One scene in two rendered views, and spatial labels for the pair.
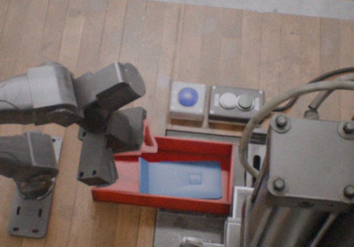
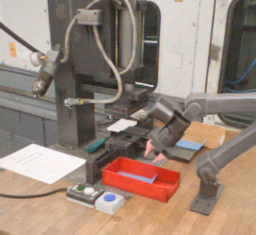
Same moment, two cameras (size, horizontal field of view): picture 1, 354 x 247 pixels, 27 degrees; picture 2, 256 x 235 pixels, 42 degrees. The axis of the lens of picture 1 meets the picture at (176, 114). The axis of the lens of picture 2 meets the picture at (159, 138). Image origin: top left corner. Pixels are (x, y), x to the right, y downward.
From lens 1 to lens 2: 1.65 m
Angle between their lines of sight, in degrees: 91
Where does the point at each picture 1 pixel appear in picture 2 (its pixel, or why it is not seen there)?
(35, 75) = (202, 97)
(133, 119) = (155, 134)
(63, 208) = (195, 188)
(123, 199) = (165, 175)
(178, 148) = (128, 186)
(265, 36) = (34, 223)
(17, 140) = (214, 154)
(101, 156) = not seen: hidden behind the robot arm
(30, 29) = not seen: outside the picture
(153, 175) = not seen: hidden behind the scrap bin
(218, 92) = (91, 196)
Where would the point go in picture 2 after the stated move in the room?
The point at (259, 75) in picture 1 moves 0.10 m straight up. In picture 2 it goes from (58, 207) to (56, 180)
